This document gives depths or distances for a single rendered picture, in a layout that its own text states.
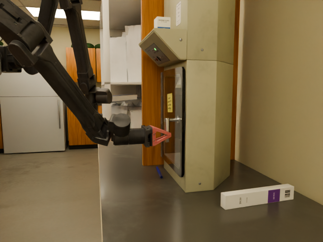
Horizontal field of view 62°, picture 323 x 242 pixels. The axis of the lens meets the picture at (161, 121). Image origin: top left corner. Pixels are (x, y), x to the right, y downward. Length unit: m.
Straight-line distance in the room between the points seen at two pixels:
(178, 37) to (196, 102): 0.23
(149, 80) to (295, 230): 0.84
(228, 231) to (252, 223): 0.09
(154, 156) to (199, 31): 0.65
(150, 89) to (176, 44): 0.40
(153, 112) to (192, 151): 0.39
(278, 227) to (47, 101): 5.36
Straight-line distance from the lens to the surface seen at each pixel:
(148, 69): 1.28
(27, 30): 0.77
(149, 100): 1.28
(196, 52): 0.95
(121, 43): 2.31
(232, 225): 0.82
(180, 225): 0.79
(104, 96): 1.28
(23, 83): 5.92
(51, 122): 5.87
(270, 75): 1.26
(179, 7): 1.06
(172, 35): 0.93
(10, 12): 0.78
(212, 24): 0.99
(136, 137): 0.93
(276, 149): 1.24
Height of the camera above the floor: 1.32
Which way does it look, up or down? 7 degrees down
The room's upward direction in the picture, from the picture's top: straight up
